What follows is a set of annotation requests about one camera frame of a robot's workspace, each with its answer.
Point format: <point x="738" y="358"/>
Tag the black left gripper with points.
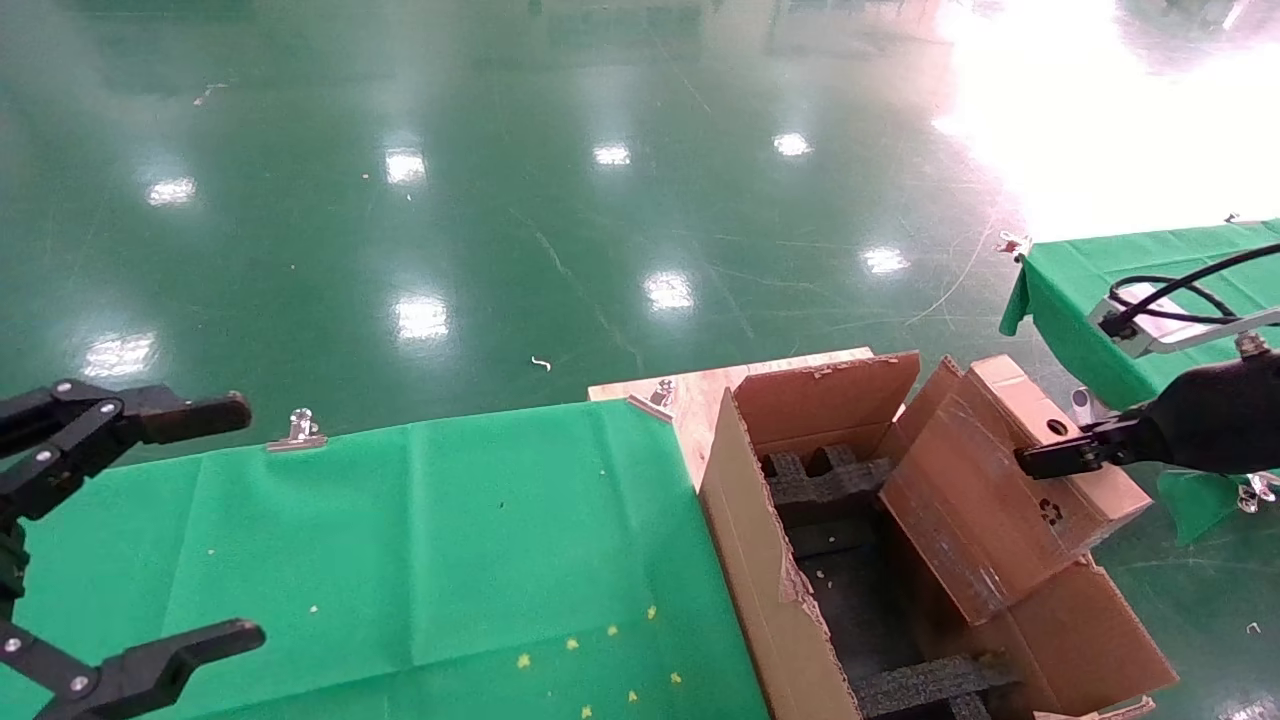
<point x="8" y="565"/>

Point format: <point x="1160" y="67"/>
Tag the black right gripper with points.
<point x="1220" y="415"/>

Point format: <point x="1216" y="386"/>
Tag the small brown cardboard box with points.
<point x="970" y="520"/>

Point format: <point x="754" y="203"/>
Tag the dark grey carton liner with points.
<point x="850" y="610"/>

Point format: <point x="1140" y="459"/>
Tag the large open cardboard carton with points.
<point x="770" y="560"/>

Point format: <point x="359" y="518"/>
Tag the white table leg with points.
<point x="1085" y="405"/>

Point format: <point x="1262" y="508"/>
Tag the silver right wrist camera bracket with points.
<point x="1160" y="332"/>

